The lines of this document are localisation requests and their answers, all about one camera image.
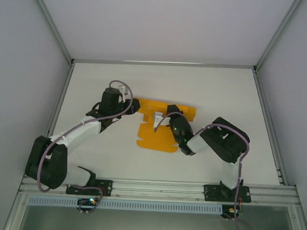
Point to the orange cardboard box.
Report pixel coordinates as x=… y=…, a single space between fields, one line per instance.
x=154 y=138

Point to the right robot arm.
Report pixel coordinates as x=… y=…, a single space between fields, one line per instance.
x=227 y=143

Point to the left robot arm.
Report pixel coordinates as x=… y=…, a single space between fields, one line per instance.
x=77 y=131

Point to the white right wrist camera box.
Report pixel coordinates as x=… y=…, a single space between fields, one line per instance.
x=158 y=119

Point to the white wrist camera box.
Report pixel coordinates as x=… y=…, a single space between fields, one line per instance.
x=122 y=88
x=158 y=119

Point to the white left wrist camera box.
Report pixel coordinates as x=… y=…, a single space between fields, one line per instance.
x=122 y=88

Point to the aluminium table edge rail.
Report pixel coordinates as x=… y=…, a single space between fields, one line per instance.
x=162 y=63
x=60 y=109
x=266 y=116

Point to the aluminium mounting rail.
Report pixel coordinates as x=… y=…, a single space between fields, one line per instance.
x=159 y=189

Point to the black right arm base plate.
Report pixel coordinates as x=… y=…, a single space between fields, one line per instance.
x=211 y=192

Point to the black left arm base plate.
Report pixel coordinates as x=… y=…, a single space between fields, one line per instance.
x=104 y=187

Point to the aluminium frame post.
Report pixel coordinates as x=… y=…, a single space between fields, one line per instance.
x=51 y=22
x=276 y=36

